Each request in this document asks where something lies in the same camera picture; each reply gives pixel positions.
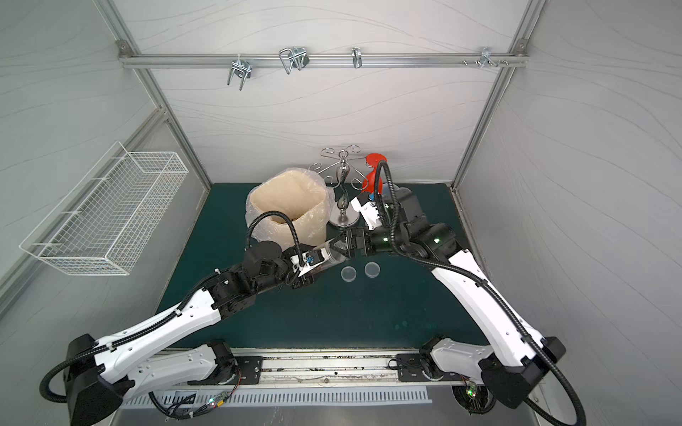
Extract white vent strip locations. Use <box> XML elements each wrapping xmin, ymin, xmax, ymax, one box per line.
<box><xmin>121</xmin><ymin>385</ymin><xmax>433</xmax><ymax>409</ymax></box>

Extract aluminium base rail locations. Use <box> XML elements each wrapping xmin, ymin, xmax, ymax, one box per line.
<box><xmin>232</xmin><ymin>348</ymin><xmax>466</xmax><ymax>387</ymax></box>

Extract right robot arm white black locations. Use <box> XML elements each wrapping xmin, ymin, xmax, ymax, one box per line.
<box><xmin>323</xmin><ymin>159</ymin><xmax>587</xmax><ymax>425</ymax></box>

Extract aluminium top rail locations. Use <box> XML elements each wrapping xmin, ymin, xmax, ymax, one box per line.
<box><xmin>119</xmin><ymin>51</ymin><xmax>530</xmax><ymax>69</ymax></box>

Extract red plastic wine glass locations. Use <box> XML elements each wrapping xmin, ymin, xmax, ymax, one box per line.
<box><xmin>361</xmin><ymin>153</ymin><xmax>386</xmax><ymax>193</ymax></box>

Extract clear plastic jar lid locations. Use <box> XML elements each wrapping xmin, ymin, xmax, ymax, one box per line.
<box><xmin>340</xmin><ymin>266</ymin><xmax>357</xmax><ymax>283</ymax></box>

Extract cream trash bin with bag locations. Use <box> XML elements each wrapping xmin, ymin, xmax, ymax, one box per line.
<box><xmin>245</xmin><ymin>168</ymin><xmax>334</xmax><ymax>247</ymax></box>

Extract metal hook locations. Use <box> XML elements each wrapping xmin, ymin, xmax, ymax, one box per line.
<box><xmin>227</xmin><ymin>57</ymin><xmax>252</xmax><ymax>91</ymax></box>
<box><xmin>278</xmin><ymin>46</ymin><xmax>310</xmax><ymax>75</ymax></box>
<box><xmin>351</xmin><ymin>47</ymin><xmax>362</xmax><ymax>69</ymax></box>

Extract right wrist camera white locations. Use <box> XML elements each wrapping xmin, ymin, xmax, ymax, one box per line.
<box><xmin>350</xmin><ymin>192</ymin><xmax>384</xmax><ymax>230</ymax></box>

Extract white wire basket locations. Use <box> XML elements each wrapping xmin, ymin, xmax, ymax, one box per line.
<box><xmin>19</xmin><ymin>142</ymin><xmax>188</xmax><ymax>276</ymax></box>

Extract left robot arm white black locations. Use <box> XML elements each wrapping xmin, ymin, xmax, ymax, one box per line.
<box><xmin>39</xmin><ymin>211</ymin><xmax>330</xmax><ymax>425</ymax></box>

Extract chrome glass holder stand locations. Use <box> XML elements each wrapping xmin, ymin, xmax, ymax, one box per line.
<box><xmin>308</xmin><ymin>145</ymin><xmax>365</xmax><ymax>229</ymax></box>

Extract jar with flowers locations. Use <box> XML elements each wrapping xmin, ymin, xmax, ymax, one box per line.
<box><xmin>313</xmin><ymin>246</ymin><xmax>348</xmax><ymax>274</ymax></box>

